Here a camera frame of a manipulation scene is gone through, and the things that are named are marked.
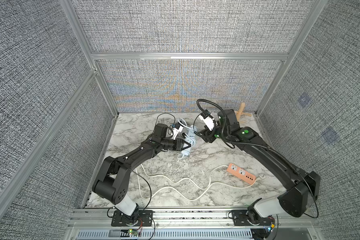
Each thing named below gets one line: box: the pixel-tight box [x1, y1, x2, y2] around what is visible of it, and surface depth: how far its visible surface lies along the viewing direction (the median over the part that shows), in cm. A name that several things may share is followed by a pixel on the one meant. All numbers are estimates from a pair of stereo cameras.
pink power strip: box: [226, 163, 256, 185], surface depth 87 cm
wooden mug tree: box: [234, 102, 252, 122], surface depth 89 cm
